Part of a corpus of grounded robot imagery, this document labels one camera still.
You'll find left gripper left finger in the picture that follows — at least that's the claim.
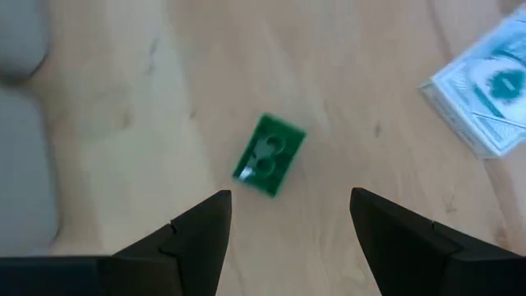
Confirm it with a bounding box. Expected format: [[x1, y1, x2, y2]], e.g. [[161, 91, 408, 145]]
[[0, 189, 233, 296]]

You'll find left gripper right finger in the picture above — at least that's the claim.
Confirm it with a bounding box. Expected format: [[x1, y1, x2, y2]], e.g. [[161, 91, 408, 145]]
[[349, 187, 526, 296]]

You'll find dark green toy block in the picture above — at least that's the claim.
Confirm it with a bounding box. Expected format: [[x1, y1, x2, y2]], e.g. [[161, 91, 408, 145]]
[[232, 113, 307, 198]]

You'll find grey plastic bin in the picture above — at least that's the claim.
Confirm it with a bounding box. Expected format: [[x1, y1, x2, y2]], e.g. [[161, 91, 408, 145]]
[[0, 0, 53, 83], [0, 88, 59, 257]]

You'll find white card green emblem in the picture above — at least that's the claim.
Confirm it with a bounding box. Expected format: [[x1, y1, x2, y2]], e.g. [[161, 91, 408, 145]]
[[418, 3, 526, 160]]

